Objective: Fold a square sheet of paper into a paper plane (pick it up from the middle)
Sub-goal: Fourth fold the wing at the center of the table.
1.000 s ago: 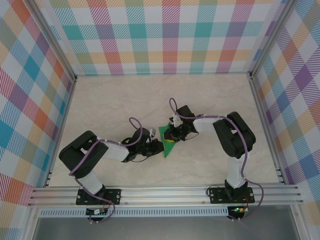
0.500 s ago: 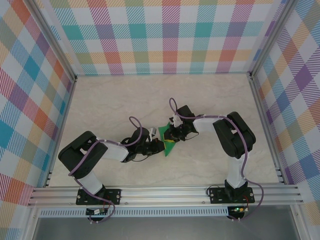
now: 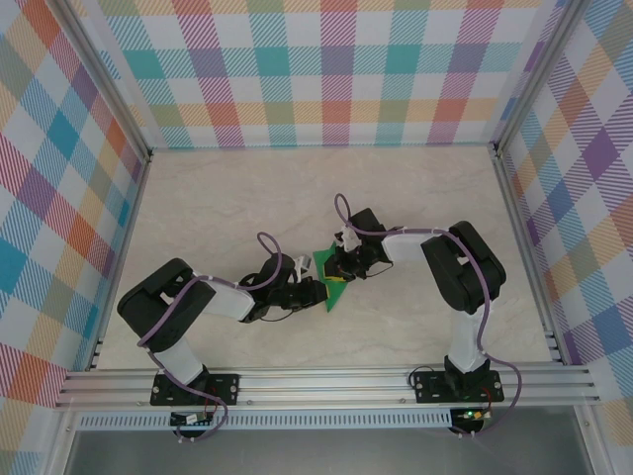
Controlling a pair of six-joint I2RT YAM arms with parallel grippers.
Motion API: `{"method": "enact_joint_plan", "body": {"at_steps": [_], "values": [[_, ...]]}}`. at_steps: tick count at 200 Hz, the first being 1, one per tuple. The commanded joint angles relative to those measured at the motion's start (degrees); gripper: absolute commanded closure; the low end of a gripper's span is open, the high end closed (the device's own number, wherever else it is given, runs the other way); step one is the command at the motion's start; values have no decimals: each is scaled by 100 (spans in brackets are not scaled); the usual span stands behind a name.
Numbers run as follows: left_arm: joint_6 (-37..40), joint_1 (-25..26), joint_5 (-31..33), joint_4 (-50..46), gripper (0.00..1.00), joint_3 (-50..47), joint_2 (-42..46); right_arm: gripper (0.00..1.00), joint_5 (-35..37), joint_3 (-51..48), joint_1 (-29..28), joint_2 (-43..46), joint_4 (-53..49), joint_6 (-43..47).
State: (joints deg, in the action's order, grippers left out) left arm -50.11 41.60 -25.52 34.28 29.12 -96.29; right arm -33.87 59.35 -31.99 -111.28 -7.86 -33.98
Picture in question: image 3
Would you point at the aluminium frame post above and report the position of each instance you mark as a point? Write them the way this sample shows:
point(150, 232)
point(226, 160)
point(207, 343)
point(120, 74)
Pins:
point(536, 74)
point(106, 84)

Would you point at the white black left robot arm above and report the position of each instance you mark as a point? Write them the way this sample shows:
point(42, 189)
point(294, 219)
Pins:
point(178, 361)

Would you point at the black circuit board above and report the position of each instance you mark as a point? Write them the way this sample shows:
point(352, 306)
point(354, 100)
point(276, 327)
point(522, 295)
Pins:
point(185, 419)

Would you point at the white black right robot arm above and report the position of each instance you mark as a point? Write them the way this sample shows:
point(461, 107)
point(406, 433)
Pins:
point(465, 277)

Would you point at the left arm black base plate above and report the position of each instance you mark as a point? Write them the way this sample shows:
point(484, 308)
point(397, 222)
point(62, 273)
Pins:
point(225, 383)

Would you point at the aluminium side rail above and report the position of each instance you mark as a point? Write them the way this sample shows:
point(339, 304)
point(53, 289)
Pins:
point(99, 349)
point(554, 341)

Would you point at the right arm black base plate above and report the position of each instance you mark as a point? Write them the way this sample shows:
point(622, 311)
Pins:
point(430, 389)

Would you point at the green paper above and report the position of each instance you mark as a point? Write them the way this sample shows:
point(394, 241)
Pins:
point(335, 299)

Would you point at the grey metal panel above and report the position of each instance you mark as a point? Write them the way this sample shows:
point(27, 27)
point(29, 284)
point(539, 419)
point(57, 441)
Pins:
point(346, 452)

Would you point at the long aluminium base rail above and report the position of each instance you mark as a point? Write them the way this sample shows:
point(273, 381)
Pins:
point(321, 388)

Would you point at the circuit board with yellow tape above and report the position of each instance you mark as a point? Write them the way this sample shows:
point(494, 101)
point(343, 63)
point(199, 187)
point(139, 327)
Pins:
point(472, 414)

